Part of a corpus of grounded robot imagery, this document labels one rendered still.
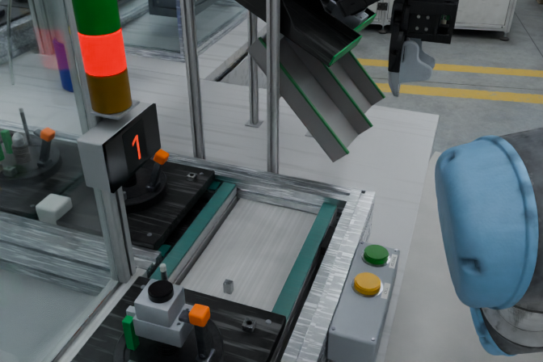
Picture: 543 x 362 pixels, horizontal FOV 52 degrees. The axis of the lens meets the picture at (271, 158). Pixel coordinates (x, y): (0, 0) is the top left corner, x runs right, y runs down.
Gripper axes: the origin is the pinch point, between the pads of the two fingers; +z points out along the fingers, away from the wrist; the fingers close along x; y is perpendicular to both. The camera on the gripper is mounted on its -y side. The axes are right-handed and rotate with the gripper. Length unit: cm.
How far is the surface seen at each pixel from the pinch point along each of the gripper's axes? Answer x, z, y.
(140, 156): -23.4, 4.6, -29.2
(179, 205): -6.0, 26.3, -34.6
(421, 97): 269, 123, -11
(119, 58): -24.4, -9.5, -29.4
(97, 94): -26.6, -5.3, -31.8
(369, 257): -8.2, 26.2, 0.7
